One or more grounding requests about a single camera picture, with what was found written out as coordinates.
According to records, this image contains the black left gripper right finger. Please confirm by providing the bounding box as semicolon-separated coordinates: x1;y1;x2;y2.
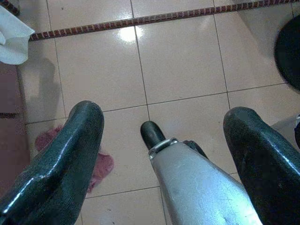
222;106;300;225

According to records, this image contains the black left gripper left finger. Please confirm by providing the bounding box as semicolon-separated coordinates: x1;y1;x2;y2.
0;100;105;225

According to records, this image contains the pink rag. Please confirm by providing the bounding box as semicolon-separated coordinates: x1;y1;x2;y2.
35;124;115;194

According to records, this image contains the reddish brown cabinet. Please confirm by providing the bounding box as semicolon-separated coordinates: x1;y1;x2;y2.
0;63;31;190

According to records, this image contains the black round object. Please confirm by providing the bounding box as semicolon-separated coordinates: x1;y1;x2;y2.
274;15;300;93

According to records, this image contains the white cloth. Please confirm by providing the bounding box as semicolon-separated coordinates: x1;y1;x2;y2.
0;6;36;65

